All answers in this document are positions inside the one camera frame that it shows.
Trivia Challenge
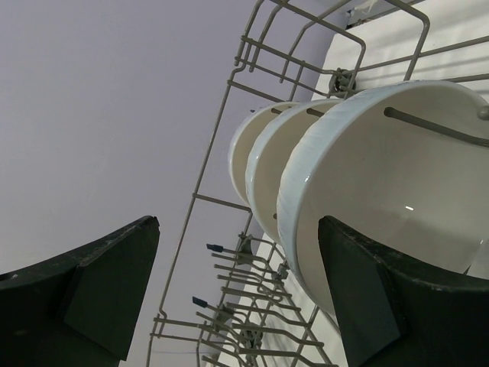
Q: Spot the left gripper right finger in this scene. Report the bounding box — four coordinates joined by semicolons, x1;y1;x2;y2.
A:
318;216;488;366

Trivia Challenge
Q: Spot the white round bowl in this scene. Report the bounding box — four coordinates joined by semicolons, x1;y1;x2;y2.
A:
277;80;488;313
245;99;341;242
228;102;297;205

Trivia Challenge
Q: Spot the grey wire dish rack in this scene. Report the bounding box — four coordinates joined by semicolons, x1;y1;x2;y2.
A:
144;1;488;366

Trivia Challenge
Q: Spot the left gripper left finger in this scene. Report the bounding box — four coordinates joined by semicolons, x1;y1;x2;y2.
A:
1;216;160;366

